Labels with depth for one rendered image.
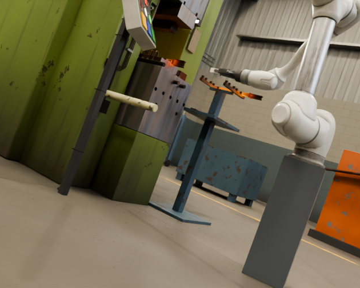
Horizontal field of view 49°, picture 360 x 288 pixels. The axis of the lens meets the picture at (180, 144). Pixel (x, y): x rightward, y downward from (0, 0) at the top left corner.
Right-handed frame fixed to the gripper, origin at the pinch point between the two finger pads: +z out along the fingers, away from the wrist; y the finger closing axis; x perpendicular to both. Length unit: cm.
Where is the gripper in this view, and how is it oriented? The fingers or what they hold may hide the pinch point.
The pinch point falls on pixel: (215, 71)
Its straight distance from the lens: 255.1
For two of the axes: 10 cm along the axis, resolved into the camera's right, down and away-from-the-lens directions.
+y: 5.3, 2.2, 8.2
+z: -7.7, -2.7, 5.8
